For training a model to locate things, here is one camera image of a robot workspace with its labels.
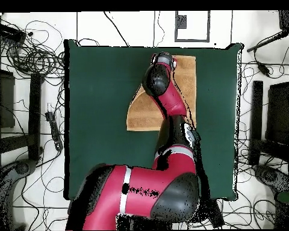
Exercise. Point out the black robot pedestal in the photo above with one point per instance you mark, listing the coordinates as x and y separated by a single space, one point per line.
144 222

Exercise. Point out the dark grey stand base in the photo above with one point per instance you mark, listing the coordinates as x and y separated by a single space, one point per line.
21 167
272 176

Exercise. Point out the orange terry towel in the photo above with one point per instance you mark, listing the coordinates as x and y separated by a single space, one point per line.
144 115

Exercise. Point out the black rectangular box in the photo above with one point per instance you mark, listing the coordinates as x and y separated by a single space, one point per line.
9 32

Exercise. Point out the black power adapter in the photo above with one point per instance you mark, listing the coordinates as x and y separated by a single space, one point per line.
263 69

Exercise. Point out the black floor beam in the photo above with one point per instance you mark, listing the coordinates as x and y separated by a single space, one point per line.
257 108
35 115

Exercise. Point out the black power strip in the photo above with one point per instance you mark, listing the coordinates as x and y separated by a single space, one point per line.
216 215
54 130

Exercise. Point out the dark flat panel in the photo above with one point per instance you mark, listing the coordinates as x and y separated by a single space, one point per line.
279 113
4 101

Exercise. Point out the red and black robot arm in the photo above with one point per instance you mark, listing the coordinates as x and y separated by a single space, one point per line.
159 182

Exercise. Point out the black rod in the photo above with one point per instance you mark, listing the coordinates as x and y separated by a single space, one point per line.
267 41

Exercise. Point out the dark green table cloth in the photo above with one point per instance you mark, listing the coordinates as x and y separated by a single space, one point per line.
98 96

